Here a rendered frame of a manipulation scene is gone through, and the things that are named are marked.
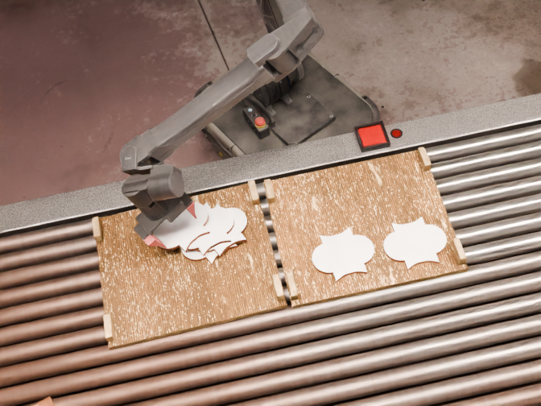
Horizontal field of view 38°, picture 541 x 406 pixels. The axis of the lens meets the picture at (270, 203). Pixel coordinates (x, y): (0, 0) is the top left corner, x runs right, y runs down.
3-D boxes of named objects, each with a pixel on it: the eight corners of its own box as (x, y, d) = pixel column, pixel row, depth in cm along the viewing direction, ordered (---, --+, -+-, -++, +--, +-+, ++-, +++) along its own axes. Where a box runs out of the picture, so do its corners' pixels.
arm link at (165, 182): (144, 158, 177) (121, 147, 169) (188, 149, 172) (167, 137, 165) (143, 209, 174) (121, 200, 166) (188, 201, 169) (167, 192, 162)
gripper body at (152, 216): (185, 205, 176) (168, 188, 170) (152, 237, 175) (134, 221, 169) (171, 191, 180) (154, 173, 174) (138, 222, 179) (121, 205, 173)
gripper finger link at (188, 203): (209, 217, 182) (189, 196, 175) (187, 239, 181) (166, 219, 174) (194, 203, 186) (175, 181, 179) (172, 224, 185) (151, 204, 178)
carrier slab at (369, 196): (263, 185, 197) (262, 181, 196) (422, 152, 199) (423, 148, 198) (292, 308, 178) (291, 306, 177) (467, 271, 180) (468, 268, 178)
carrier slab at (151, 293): (94, 222, 196) (92, 218, 194) (255, 184, 198) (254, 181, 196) (109, 350, 176) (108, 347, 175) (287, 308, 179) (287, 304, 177)
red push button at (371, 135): (357, 131, 205) (357, 128, 204) (380, 127, 205) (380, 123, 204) (363, 150, 201) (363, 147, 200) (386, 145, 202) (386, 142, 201)
